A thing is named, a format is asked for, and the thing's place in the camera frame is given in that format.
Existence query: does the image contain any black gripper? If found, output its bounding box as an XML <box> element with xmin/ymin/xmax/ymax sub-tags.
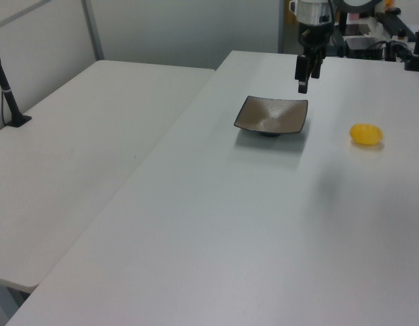
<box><xmin>294</xmin><ymin>23</ymin><xmax>333</xmax><ymax>94</ymax></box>

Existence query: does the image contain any yellow lemon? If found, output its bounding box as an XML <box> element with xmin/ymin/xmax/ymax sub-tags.
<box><xmin>350</xmin><ymin>123</ymin><xmax>384</xmax><ymax>147</ymax></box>

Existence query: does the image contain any square brown ceramic plate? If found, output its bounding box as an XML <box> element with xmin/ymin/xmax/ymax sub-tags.
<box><xmin>233</xmin><ymin>95</ymin><xmax>309</xmax><ymax>138</ymax></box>

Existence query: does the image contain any black electronics box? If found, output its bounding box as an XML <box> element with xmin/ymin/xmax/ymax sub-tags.
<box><xmin>344</xmin><ymin>36</ymin><xmax>387</xmax><ymax>60</ymax></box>

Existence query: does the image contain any black pole with base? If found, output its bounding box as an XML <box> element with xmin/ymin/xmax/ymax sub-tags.
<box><xmin>0</xmin><ymin>35</ymin><xmax>33</xmax><ymax>128</ymax></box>

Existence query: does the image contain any grey partition frame post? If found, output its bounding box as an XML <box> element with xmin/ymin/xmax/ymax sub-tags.
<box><xmin>276</xmin><ymin>0</ymin><xmax>286</xmax><ymax>54</ymax></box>
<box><xmin>81</xmin><ymin>0</ymin><xmax>105</xmax><ymax>62</ymax></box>

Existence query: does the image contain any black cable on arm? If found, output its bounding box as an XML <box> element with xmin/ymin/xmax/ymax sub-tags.
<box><xmin>326</xmin><ymin>0</ymin><xmax>335</xmax><ymax>39</ymax></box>

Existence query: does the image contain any black camera stand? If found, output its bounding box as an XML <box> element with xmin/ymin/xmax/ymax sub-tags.
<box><xmin>403</xmin><ymin>31</ymin><xmax>419</xmax><ymax>72</ymax></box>

